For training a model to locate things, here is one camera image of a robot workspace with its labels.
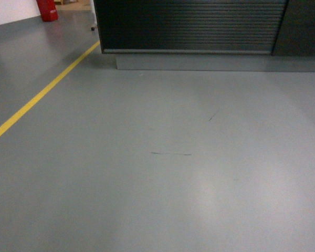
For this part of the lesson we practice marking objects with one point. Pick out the black checkout counter cabinet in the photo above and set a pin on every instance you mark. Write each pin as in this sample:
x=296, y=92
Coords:
x=272, y=36

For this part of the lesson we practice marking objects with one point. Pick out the red fire extinguisher box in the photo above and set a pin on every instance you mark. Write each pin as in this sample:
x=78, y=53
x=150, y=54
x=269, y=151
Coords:
x=47, y=10

